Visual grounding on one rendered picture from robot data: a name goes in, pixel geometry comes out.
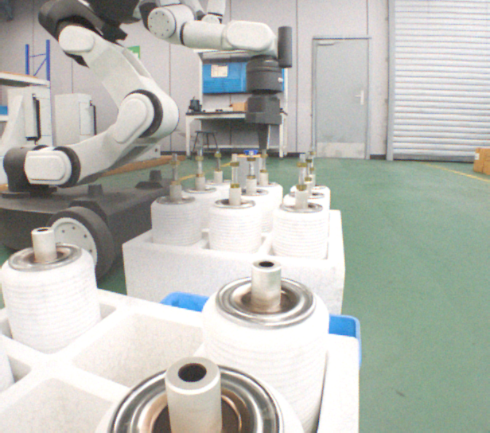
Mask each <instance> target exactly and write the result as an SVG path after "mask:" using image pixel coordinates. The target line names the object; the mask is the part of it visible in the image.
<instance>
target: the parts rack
mask: <svg viewBox="0 0 490 433"><path fill-rule="evenodd" d="M42 55H46V58H45V59H44V61H43V62H42V64H41V66H42V65H43V64H44V62H45V61H46V77H47V80H40V79H35V78H30V77H25V76H17V75H12V74H7V73H2V72H0V85H5V86H10V87H17V88H24V87H30V86H29V85H30V84H37V85H31V86H39V85H47V88H49V89H50V103H51V84H50V40H46V53H44V54H40V55H36V56H31V57H38V56H42ZM29 58H30V56H29V45H25V74H26V75H29ZM41 66H40V67H39V69H38V70H37V71H36V73H35V74H34V76H35V75H36V74H37V73H38V71H39V70H40V68H41ZM8 118H9V116H8V115H0V123H7V121H8Z"/></svg>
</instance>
